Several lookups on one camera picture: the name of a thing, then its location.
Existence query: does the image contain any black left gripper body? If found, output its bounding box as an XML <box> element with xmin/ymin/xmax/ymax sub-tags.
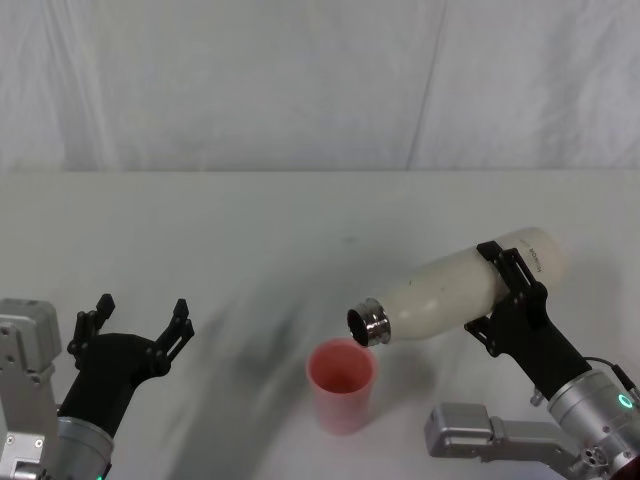
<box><xmin>57</xmin><ymin>332</ymin><xmax>169</xmax><ymax>440</ymax></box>

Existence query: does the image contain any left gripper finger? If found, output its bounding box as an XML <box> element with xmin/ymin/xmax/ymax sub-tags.
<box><xmin>67</xmin><ymin>293</ymin><xmax>117</xmax><ymax>357</ymax></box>
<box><xmin>147</xmin><ymin>298</ymin><xmax>195</xmax><ymax>376</ymax></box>

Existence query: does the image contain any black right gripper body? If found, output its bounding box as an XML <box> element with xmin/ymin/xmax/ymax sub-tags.
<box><xmin>492</xmin><ymin>299</ymin><xmax>594</xmax><ymax>401</ymax></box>

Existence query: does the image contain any cream vacuum bottle steel neck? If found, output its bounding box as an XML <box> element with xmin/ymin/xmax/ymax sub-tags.
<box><xmin>346</xmin><ymin>227</ymin><xmax>571</xmax><ymax>348</ymax></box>

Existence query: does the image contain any white table cloth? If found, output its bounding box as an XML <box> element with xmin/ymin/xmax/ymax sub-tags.
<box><xmin>0</xmin><ymin>169</ymin><xmax>640</xmax><ymax>480</ymax></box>

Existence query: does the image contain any white wrinkled curtain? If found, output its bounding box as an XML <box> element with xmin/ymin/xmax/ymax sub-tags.
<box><xmin>0</xmin><ymin>0</ymin><xmax>640</xmax><ymax>174</ymax></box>

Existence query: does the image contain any pink plastic cup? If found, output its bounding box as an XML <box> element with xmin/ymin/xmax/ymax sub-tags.
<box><xmin>305</xmin><ymin>337</ymin><xmax>377</xmax><ymax>436</ymax></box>

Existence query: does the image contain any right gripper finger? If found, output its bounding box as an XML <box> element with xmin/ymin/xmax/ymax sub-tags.
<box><xmin>476</xmin><ymin>240</ymin><xmax>549</xmax><ymax>330</ymax></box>
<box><xmin>463</xmin><ymin>312</ymin><xmax>502</xmax><ymax>359</ymax></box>

